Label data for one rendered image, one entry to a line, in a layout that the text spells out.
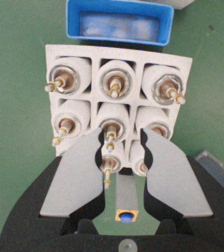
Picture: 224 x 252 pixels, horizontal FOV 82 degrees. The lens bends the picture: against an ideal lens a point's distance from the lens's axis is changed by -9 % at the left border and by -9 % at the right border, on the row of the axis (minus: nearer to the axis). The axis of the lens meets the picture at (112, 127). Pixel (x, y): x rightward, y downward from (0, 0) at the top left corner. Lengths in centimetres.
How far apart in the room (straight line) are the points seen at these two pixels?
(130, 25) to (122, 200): 60
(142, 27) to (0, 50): 57
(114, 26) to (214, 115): 57
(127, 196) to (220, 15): 73
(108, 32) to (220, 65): 46
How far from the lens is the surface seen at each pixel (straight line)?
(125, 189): 56
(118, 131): 37
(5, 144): 95
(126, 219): 53
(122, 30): 58
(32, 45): 67
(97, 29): 58
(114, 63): 33
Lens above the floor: 57
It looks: 62 degrees down
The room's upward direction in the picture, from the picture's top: 175 degrees counter-clockwise
